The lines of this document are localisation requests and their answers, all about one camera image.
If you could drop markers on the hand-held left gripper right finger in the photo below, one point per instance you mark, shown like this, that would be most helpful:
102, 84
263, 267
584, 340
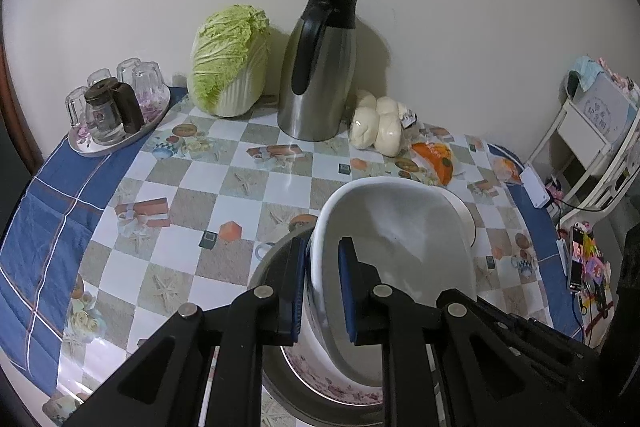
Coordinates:
347, 292

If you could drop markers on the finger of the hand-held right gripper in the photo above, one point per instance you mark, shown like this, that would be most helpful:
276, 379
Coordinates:
555, 352

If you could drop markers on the brown wooden frame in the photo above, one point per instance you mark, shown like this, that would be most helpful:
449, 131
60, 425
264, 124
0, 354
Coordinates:
15, 117

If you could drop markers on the glass teapot with dark lid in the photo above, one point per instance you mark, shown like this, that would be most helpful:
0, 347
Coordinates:
107, 112

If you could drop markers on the clear glass cup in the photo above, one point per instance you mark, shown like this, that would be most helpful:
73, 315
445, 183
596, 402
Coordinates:
127, 69
98, 77
150, 82
75, 107

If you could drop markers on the colourful plastic packet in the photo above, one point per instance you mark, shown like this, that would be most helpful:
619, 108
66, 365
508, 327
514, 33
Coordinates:
597, 264

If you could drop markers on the floral ceramic plate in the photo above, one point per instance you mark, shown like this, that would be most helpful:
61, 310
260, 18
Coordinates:
320, 377

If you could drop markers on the pale printed cardboard box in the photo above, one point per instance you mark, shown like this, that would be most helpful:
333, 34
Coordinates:
607, 107

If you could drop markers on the clear plastic bun bag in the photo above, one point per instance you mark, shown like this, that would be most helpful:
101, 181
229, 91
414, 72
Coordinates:
409, 119

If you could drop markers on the napa cabbage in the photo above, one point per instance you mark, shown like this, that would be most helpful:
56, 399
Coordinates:
225, 62

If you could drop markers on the blue tablecloth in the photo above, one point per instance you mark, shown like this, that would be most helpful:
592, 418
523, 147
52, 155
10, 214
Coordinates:
45, 227

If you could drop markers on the white shelf rack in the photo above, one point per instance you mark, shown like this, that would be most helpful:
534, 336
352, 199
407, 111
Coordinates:
590, 152

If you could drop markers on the orange snack packet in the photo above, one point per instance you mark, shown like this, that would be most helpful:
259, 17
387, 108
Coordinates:
437, 159

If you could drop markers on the stainless steel thermos jug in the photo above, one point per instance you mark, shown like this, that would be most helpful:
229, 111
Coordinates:
315, 97

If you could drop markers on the white steamed bun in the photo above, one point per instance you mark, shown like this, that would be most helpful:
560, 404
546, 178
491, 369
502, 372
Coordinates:
390, 138
365, 99
364, 132
387, 106

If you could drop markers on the teal cloth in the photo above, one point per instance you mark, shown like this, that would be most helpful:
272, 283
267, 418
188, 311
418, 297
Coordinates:
587, 69

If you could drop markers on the tall matte white bowl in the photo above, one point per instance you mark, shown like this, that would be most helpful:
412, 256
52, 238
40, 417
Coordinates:
466, 219

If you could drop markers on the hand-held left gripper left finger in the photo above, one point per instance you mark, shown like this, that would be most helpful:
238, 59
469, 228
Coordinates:
298, 287

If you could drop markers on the oval serving tray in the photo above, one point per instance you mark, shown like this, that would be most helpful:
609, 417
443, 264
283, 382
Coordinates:
155, 114

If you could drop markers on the smartphone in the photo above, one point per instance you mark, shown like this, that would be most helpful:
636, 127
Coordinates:
578, 257

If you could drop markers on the large stainless steel plate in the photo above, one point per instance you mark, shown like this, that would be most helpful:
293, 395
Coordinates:
300, 402

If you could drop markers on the glossy white bowl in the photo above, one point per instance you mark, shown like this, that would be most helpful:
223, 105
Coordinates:
400, 247

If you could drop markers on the small white plastic box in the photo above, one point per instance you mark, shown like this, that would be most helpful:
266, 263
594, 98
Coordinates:
535, 188

